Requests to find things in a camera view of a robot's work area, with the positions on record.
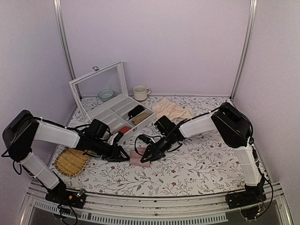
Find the white divided organizer box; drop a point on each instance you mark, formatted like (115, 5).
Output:
(114, 113)

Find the aluminium front rail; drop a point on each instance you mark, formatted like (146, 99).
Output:
(102, 209)

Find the woven bamboo tray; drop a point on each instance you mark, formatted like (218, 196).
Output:
(71, 162)

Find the cream beige underwear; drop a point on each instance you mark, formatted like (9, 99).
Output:
(171, 110)

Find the black rolled garment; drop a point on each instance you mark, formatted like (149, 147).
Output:
(135, 111)

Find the white ceramic mug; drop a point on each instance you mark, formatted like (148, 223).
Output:
(141, 92)

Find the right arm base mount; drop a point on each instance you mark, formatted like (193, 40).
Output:
(251, 195)

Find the red rolled garment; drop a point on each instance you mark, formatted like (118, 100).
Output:
(124, 129)

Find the white framed glass lid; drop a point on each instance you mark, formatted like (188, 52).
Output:
(111, 77)

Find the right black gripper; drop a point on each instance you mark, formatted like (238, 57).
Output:
(156, 153)

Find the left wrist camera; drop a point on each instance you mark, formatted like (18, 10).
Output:
(98, 130)

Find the pink and white underwear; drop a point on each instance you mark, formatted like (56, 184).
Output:
(135, 158)

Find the floral patterned table mat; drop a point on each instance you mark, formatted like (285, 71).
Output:
(202, 165)

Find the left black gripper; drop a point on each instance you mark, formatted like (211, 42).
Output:
(115, 155)

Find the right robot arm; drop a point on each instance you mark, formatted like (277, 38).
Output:
(234, 127)

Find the right aluminium corner post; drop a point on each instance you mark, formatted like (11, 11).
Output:
(246, 44)

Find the clear glass bowl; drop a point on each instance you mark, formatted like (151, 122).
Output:
(106, 94)

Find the olive rolled garment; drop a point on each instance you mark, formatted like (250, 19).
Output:
(139, 118)

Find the left aluminium corner post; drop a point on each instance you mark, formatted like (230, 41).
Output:
(63, 37)

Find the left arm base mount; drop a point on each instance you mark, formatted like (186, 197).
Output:
(59, 194)

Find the aluminium corner post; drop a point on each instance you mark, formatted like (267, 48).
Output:
(246, 44)
(63, 37)

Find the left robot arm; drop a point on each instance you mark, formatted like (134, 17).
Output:
(26, 132)

